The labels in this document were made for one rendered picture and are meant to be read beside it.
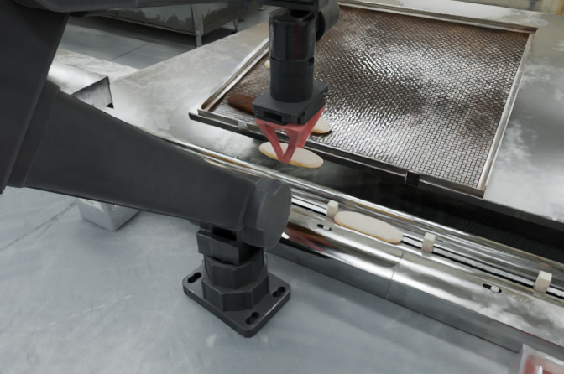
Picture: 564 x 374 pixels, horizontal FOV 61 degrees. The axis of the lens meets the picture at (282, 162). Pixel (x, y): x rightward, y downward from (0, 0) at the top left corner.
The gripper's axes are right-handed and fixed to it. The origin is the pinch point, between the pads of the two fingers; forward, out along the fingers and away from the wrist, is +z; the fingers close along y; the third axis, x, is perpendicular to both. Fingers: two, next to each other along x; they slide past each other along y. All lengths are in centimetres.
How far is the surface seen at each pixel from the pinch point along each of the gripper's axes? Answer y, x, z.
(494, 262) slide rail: 0.9, -29.6, 8.4
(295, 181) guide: 2.4, 0.5, 7.5
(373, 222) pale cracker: -0.7, -13.5, 7.4
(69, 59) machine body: 27, 81, 13
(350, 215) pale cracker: -0.8, -10.1, 7.5
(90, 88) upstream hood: 3.8, 45.3, 2.8
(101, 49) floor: 180, 255, 97
